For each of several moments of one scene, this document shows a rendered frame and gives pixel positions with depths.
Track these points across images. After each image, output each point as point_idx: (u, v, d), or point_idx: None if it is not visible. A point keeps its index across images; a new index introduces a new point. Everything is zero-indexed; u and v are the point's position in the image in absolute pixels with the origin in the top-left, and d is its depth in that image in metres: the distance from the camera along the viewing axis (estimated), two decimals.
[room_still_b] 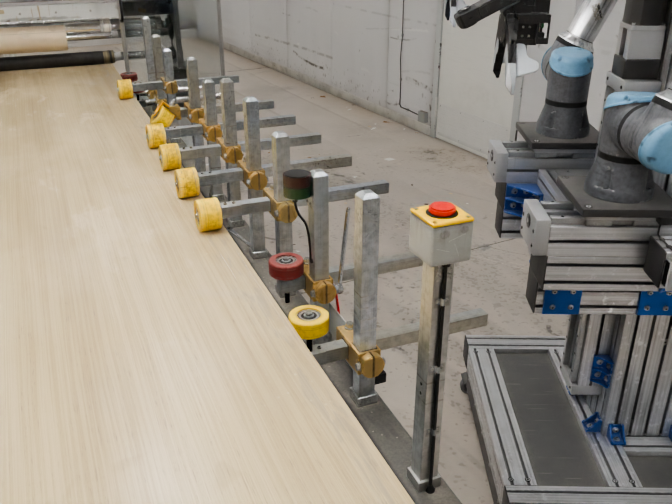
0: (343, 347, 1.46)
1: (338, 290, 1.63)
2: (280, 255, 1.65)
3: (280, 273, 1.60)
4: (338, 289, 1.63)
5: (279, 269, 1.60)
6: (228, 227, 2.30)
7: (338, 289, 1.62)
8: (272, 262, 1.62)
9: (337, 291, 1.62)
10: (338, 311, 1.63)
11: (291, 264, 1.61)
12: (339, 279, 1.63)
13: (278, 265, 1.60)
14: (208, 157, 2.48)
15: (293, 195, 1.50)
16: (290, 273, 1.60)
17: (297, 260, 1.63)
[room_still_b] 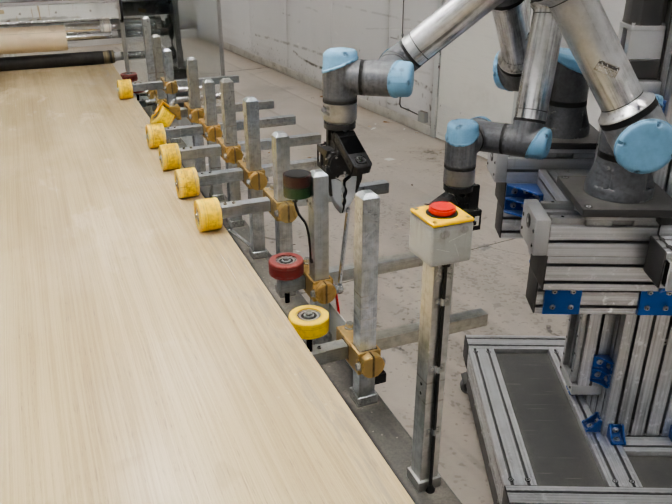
0: (343, 347, 1.46)
1: (338, 290, 1.63)
2: (280, 255, 1.65)
3: (280, 273, 1.60)
4: (338, 289, 1.63)
5: (279, 269, 1.60)
6: (228, 227, 2.30)
7: (338, 289, 1.62)
8: (272, 262, 1.62)
9: (337, 291, 1.62)
10: (338, 311, 1.63)
11: (291, 264, 1.61)
12: (339, 279, 1.63)
13: (278, 265, 1.60)
14: (208, 157, 2.48)
15: (293, 195, 1.50)
16: (290, 273, 1.60)
17: (297, 260, 1.63)
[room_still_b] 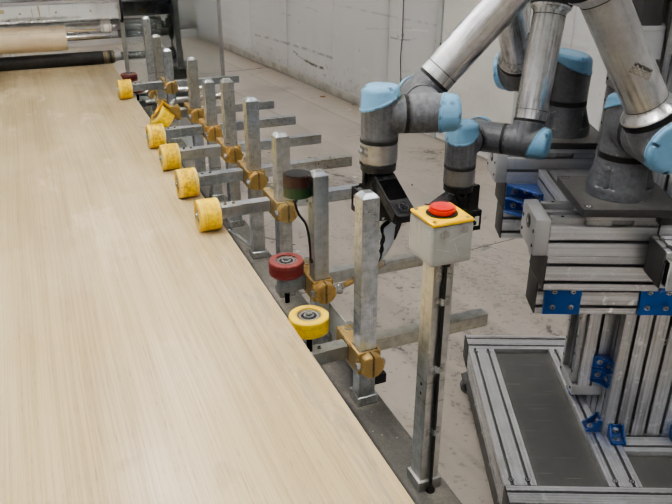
0: (343, 347, 1.46)
1: (337, 292, 1.63)
2: (280, 255, 1.65)
3: (280, 273, 1.60)
4: (337, 293, 1.63)
5: (279, 269, 1.60)
6: (228, 227, 2.30)
7: (338, 293, 1.63)
8: (272, 262, 1.62)
9: (336, 293, 1.63)
10: None
11: (291, 264, 1.61)
12: (343, 287, 1.62)
13: (278, 265, 1.60)
14: (208, 157, 2.48)
15: (293, 195, 1.50)
16: (290, 273, 1.60)
17: (297, 260, 1.63)
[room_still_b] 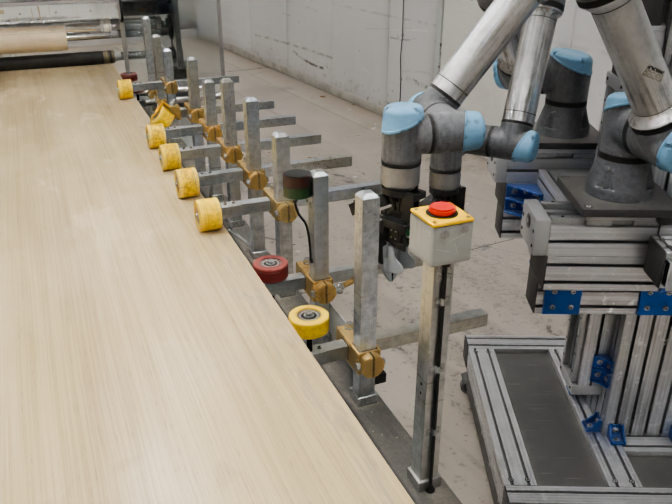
0: (343, 347, 1.46)
1: (337, 292, 1.63)
2: (265, 258, 1.64)
3: (264, 276, 1.59)
4: (337, 293, 1.63)
5: (263, 272, 1.59)
6: (228, 227, 2.30)
7: (338, 293, 1.63)
8: (256, 265, 1.61)
9: (336, 293, 1.63)
10: None
11: (275, 267, 1.60)
12: (343, 287, 1.62)
13: (262, 268, 1.59)
14: (208, 157, 2.48)
15: (293, 195, 1.50)
16: (274, 276, 1.59)
17: (281, 263, 1.61)
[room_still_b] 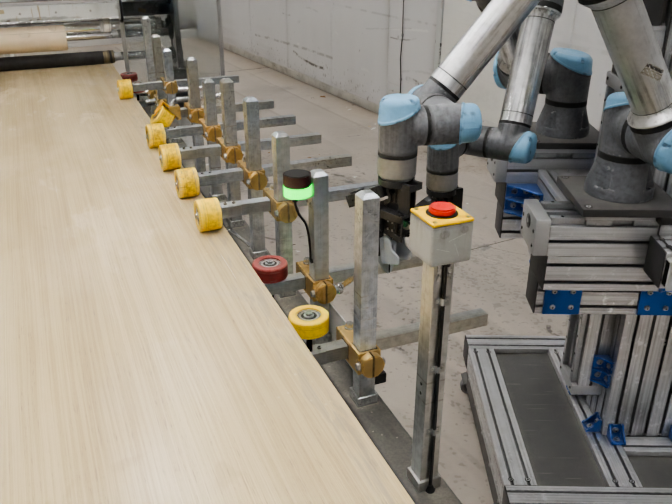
0: (343, 347, 1.46)
1: (337, 292, 1.63)
2: (264, 258, 1.64)
3: (263, 276, 1.59)
4: (338, 292, 1.63)
5: (262, 272, 1.59)
6: (228, 227, 2.30)
7: (338, 293, 1.63)
8: (256, 265, 1.60)
9: (336, 293, 1.63)
10: None
11: (275, 267, 1.60)
12: (343, 286, 1.62)
13: (261, 268, 1.59)
14: (208, 157, 2.48)
15: (293, 195, 1.50)
16: (274, 276, 1.59)
17: (281, 263, 1.61)
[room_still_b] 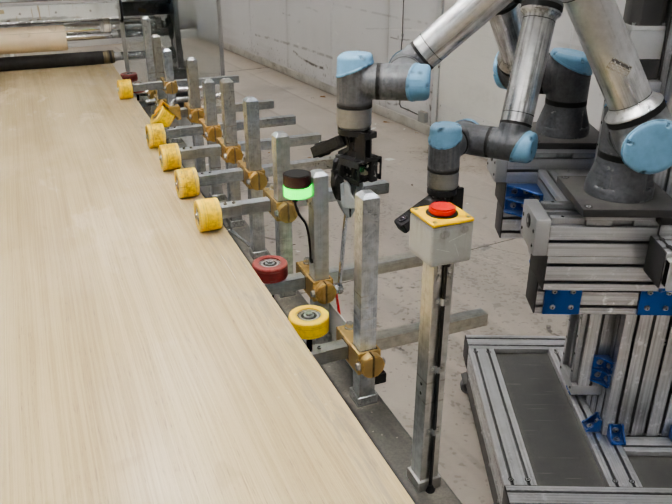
0: (343, 347, 1.46)
1: (338, 290, 1.63)
2: (264, 258, 1.64)
3: (263, 276, 1.59)
4: (338, 289, 1.62)
5: (262, 272, 1.59)
6: (228, 227, 2.30)
7: (338, 288, 1.62)
8: (256, 265, 1.60)
9: (337, 291, 1.62)
10: (338, 311, 1.63)
11: (275, 267, 1.60)
12: (339, 279, 1.63)
13: (261, 268, 1.59)
14: (208, 157, 2.48)
15: (293, 195, 1.50)
16: (274, 276, 1.59)
17: (281, 263, 1.61)
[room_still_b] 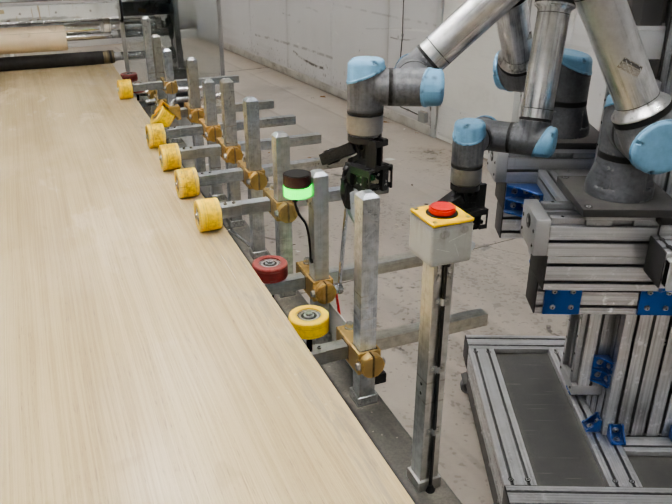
0: (343, 347, 1.46)
1: (338, 290, 1.63)
2: (264, 258, 1.64)
3: (263, 276, 1.59)
4: (338, 289, 1.62)
5: (262, 272, 1.59)
6: (228, 227, 2.30)
7: (338, 288, 1.62)
8: (256, 265, 1.60)
9: (337, 291, 1.62)
10: (338, 311, 1.63)
11: (275, 267, 1.60)
12: (339, 279, 1.63)
13: (261, 268, 1.59)
14: (208, 157, 2.48)
15: (293, 195, 1.50)
16: (274, 276, 1.59)
17: (281, 263, 1.61)
